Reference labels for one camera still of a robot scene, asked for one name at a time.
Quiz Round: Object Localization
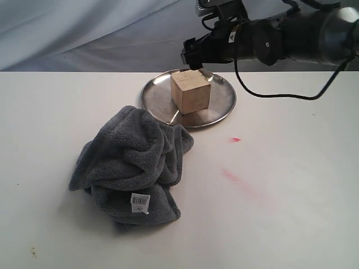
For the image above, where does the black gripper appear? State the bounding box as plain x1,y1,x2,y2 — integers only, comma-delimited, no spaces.
180,21,256,70

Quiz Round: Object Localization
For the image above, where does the wooden cube block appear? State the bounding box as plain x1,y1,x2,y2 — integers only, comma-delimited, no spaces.
171,70,211,115

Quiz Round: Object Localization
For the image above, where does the grey fleece towel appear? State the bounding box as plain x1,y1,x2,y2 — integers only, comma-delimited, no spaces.
68,106,194,231

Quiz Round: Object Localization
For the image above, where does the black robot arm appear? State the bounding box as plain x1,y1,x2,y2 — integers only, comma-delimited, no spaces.
181,7,358,70

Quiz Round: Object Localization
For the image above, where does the round steel plate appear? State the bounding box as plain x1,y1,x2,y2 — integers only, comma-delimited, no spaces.
140,69,237,128

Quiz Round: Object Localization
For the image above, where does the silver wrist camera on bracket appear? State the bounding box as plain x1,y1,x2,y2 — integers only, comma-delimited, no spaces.
195,0,248,20

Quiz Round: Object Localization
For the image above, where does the black camera cable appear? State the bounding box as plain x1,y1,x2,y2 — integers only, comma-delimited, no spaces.
200,0,357,101

